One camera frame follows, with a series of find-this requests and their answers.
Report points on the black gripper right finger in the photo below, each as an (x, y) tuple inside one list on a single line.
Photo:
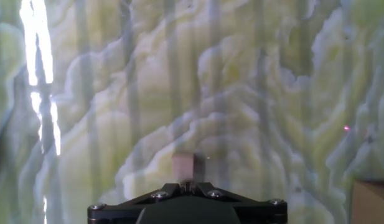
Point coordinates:
[(257, 211)]

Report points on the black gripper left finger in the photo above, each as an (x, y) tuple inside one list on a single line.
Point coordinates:
[(123, 211)]

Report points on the Costa paper bag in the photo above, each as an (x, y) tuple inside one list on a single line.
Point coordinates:
[(372, 202)]

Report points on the green marble pattern mat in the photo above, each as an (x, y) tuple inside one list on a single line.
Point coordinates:
[(226, 93)]

